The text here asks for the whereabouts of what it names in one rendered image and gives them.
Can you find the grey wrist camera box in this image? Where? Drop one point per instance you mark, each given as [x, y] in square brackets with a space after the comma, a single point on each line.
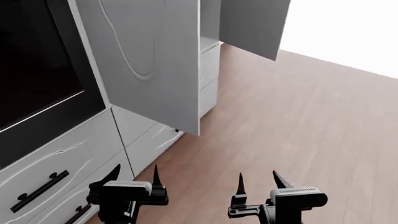
[127, 189]
[298, 196]

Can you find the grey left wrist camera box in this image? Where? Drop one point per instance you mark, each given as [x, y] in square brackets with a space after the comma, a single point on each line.
[127, 189]

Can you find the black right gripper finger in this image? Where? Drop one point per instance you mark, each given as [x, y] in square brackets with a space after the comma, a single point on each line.
[281, 180]
[241, 186]

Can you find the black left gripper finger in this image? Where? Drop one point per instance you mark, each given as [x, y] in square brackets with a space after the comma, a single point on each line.
[157, 179]
[114, 173]

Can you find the white lower cabinet door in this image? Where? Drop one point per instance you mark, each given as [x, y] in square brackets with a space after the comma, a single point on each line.
[146, 142]

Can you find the large grey open cabinet door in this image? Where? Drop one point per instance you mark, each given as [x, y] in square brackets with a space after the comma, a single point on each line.
[149, 58]

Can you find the small grey open cabinet door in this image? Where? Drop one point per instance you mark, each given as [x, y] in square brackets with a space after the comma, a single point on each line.
[252, 25]

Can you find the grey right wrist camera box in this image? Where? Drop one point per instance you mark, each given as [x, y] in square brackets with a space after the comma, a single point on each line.
[298, 196]

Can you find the white tall cabinet with drawers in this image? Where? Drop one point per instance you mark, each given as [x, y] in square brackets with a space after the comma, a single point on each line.
[209, 77]

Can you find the black built-in oven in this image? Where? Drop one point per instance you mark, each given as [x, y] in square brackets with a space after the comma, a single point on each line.
[37, 70]

